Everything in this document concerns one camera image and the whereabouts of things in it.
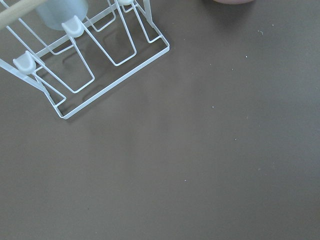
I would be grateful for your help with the grey cup on rack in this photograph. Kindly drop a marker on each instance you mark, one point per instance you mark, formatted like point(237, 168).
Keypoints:
point(55, 12)

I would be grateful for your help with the white wire cup rack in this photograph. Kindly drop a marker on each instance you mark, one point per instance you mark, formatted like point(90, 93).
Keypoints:
point(26, 66)

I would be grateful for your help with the wooden rack handle bar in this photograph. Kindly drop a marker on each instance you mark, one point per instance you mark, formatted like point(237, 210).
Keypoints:
point(17, 11)

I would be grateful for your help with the pink ice bowl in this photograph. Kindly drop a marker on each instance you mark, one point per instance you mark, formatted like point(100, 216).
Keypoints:
point(233, 2)

